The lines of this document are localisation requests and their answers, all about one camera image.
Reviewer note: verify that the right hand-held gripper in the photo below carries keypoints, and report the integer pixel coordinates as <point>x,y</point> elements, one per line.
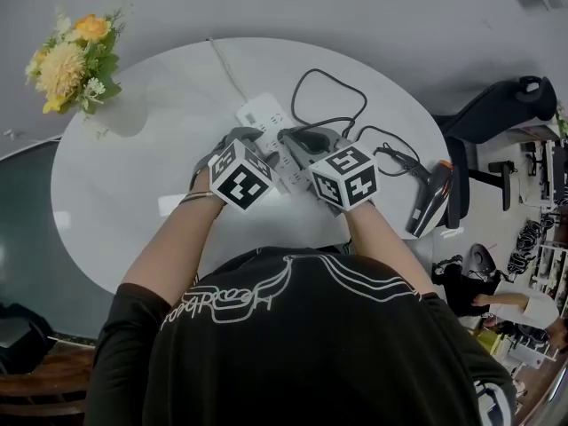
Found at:
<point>344,175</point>

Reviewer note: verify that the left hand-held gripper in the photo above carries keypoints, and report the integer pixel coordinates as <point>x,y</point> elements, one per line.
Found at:
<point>239,180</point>

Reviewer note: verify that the black power plug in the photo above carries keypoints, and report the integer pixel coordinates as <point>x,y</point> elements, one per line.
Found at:
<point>281,135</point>

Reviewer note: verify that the white power strip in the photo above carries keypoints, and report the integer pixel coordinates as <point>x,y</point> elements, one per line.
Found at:
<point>266,109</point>

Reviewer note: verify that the person's left forearm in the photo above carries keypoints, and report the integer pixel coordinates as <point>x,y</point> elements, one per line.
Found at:
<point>177,238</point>

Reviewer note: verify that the person's right forearm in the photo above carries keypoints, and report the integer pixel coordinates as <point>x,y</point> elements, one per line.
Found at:
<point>381,246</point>

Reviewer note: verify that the black hair dryer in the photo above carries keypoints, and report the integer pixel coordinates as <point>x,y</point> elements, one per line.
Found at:
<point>432,202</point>

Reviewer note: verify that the silver wrist bangle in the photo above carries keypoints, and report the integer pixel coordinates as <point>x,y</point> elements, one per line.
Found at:
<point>197,195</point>

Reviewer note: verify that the black office chair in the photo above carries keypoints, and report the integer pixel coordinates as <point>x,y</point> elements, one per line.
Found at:
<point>488,113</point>

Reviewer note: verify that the yellow flower bouquet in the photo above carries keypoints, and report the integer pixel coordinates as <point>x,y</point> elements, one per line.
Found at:
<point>66,65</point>

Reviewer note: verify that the person's black printed shirt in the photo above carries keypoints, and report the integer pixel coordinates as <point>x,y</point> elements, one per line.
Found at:
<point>288,349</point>

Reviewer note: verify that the white equipment shelf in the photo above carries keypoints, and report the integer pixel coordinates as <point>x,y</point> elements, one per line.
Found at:
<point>552,238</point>

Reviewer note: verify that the yellow-green chair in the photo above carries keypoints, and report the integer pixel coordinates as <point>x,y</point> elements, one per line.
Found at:
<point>490,341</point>

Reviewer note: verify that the black fabric bag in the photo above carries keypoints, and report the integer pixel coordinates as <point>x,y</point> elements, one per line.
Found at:
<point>22,335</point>

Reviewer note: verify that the dark wooden slatted frame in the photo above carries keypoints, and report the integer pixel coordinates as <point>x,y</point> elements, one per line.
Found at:
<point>44,393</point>

